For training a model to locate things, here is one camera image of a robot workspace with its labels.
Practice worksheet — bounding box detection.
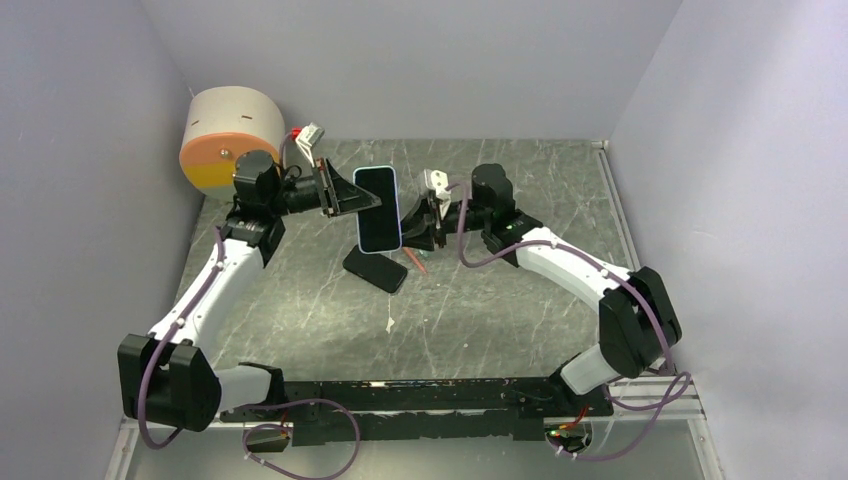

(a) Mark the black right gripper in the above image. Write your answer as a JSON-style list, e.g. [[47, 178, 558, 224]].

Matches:
[[391, 196, 491, 253]]

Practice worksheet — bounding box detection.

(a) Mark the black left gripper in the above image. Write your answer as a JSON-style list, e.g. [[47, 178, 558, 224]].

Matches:
[[267, 157, 381, 217]]

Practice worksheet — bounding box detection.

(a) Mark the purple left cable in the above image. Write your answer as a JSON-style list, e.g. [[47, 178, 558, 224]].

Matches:
[[241, 398, 365, 480]]

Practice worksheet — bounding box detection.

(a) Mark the round drawer cabinet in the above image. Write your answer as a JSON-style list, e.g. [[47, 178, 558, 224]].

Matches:
[[179, 86, 287, 202]]

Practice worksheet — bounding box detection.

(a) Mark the orange pen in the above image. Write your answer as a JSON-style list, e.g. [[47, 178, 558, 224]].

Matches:
[[403, 247, 428, 275]]

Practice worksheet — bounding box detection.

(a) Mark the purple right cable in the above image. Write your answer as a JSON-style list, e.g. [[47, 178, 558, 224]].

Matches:
[[546, 367, 690, 463]]

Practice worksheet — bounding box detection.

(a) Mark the purple cable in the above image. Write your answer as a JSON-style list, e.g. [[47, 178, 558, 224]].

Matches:
[[241, 398, 365, 480], [546, 367, 690, 463]]

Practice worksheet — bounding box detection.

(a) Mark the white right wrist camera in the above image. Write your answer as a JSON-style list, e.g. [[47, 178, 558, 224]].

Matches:
[[421, 169, 451, 201]]

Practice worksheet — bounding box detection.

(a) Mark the black phone on table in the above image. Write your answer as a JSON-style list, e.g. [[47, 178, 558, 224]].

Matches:
[[342, 245, 408, 294]]

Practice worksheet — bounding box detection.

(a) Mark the aluminium frame rail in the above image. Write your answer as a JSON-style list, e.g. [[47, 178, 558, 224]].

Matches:
[[590, 141, 683, 413]]

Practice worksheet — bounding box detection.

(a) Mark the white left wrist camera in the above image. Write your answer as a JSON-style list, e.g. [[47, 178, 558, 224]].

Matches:
[[291, 122, 325, 167]]

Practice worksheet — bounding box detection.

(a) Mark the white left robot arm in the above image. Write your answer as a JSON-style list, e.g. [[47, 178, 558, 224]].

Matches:
[[117, 150, 381, 432]]

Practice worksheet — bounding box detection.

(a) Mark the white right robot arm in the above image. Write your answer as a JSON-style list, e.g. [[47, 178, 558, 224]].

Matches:
[[401, 163, 682, 415]]

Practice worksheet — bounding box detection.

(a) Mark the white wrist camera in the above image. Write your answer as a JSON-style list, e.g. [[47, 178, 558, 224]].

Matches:
[[291, 122, 325, 167], [421, 169, 451, 201]]

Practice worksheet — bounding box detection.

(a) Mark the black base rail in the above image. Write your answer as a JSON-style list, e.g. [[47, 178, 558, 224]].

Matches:
[[221, 377, 613, 446]]

